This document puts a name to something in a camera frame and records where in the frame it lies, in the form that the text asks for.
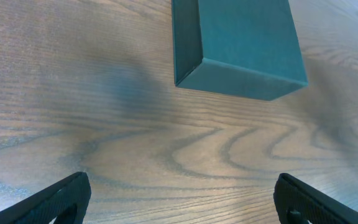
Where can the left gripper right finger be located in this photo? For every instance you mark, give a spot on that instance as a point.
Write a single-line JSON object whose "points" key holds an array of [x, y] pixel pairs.
{"points": [[299, 203]]}

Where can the dark green box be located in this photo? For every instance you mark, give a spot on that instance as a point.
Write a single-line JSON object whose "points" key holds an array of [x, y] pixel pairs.
{"points": [[246, 48]]}

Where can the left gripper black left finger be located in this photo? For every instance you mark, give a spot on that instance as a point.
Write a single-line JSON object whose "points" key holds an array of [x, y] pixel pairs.
{"points": [[64, 202]]}

